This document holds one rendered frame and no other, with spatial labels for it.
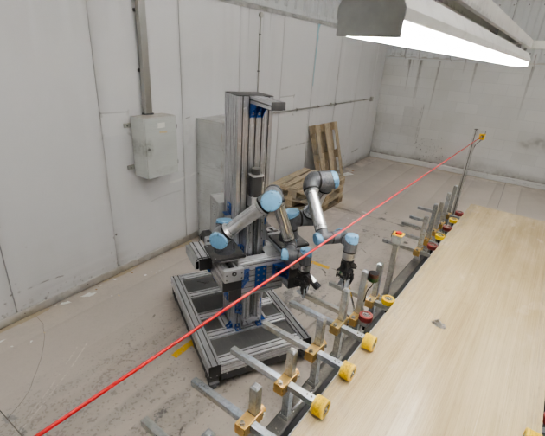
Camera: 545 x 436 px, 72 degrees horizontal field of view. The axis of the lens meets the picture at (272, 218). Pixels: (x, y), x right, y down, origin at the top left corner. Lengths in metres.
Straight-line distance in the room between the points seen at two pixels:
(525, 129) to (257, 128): 7.75
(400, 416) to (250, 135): 1.76
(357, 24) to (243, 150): 1.85
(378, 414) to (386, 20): 1.53
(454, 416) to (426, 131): 8.41
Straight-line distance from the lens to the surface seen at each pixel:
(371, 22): 0.72
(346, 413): 1.80
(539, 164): 9.75
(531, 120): 9.62
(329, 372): 2.22
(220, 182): 4.52
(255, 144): 2.52
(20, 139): 3.56
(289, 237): 2.40
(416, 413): 1.90
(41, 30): 3.61
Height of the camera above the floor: 2.26
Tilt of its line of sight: 23 degrees down
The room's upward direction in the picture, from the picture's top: 4 degrees clockwise
